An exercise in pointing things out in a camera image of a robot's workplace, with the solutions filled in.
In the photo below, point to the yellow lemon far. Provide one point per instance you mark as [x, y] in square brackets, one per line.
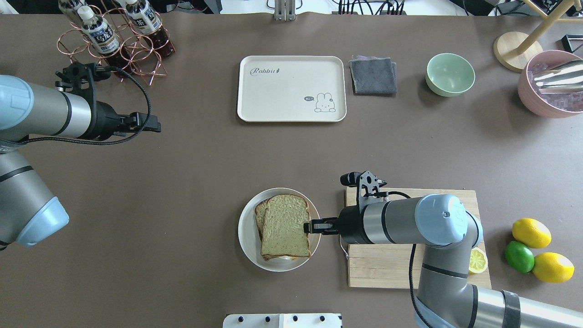
[532, 233]

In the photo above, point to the copper wire bottle rack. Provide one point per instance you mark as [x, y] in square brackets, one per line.
[146, 63]

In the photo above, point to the tea bottle back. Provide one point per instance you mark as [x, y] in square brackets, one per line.
[147, 23]

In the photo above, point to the wooden cup tree stand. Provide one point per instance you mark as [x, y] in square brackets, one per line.
[514, 49]

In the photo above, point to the green ceramic bowl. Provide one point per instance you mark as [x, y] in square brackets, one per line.
[449, 74]

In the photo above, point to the grey folded cloth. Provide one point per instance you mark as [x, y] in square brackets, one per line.
[373, 75]

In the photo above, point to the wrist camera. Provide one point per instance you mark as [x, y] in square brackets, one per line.
[79, 79]
[368, 187]

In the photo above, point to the bread slice under egg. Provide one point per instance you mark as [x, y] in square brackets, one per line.
[260, 216]

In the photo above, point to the bread slice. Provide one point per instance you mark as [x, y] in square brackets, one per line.
[283, 228]
[260, 216]

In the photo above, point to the pink bowl with ice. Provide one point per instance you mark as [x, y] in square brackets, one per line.
[547, 105]

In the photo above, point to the yellow lemon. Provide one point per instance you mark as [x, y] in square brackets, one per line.
[553, 268]
[532, 233]

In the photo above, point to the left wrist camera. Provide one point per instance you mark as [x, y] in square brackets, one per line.
[79, 79]

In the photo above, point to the tea bottle front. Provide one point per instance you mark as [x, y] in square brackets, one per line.
[104, 39]

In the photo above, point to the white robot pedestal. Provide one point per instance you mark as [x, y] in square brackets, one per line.
[284, 320]

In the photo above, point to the half lemon slice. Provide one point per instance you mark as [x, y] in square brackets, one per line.
[478, 261]

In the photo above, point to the tea bottle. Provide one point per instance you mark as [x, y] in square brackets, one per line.
[147, 23]
[104, 39]
[69, 8]

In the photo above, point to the cream rabbit tray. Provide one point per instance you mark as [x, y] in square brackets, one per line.
[281, 89]

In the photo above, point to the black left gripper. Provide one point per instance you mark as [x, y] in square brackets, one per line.
[105, 121]

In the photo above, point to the metal ice scoop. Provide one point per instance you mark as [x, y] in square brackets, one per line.
[564, 78]

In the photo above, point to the green lime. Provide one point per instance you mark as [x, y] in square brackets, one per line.
[519, 257]

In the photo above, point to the yellow lemon near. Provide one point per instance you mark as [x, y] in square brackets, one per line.
[553, 268]

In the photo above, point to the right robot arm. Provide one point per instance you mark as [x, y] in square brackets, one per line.
[444, 298]

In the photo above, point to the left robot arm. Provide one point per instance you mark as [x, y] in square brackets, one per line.
[69, 114]

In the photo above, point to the white round plate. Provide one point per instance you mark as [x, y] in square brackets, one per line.
[249, 236]

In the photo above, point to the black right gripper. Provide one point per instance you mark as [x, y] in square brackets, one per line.
[350, 225]

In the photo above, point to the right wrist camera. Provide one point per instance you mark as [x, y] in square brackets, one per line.
[368, 187]

